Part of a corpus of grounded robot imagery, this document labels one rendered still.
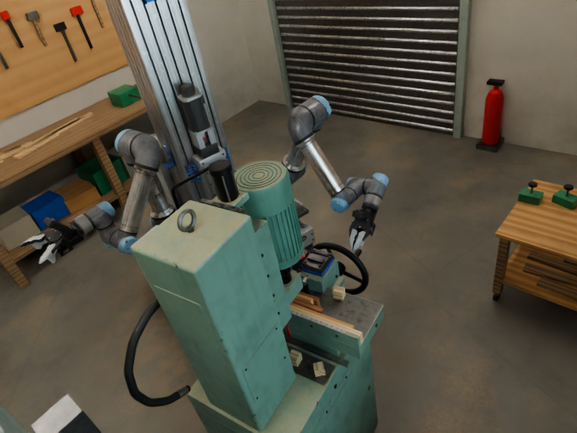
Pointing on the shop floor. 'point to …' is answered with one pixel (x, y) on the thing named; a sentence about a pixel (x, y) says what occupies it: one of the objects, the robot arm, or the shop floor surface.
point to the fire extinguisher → (492, 118)
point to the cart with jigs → (540, 244)
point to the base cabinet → (346, 417)
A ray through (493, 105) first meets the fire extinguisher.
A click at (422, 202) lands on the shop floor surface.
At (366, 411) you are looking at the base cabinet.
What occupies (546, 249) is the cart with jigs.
